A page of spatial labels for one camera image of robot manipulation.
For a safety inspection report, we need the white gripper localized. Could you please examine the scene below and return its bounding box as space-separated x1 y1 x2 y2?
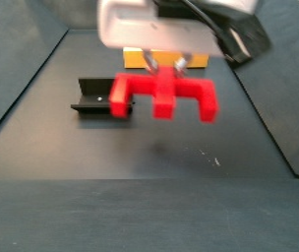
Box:
97 0 270 78

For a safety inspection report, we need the red E-shaped block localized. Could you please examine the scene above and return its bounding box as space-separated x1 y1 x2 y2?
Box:
109 66 219 123

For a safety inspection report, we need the yellow wooden board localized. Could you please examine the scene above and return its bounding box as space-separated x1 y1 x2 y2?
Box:
123 47 208 69

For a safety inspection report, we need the black angle bracket stand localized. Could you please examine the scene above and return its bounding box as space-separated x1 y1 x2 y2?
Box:
70 78 113 114

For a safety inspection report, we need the black cable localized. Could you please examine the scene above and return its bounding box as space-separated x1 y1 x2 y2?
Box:
180 0 236 63

